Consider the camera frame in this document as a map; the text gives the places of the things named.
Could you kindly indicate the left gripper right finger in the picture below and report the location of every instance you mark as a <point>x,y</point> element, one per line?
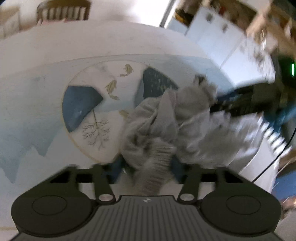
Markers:
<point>177,169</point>

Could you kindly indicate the blue landscape table mat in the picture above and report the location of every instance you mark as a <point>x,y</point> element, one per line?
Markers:
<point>37,102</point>

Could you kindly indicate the grey knit garment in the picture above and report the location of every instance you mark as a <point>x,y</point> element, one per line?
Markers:
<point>179,125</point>

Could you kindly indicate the brown wooden chair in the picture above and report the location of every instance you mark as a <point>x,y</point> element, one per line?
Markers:
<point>58,10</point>

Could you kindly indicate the white kitchen cabinets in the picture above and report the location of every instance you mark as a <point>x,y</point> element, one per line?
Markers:
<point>240,59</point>

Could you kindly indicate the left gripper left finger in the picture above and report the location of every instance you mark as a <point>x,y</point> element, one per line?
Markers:
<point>115,169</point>

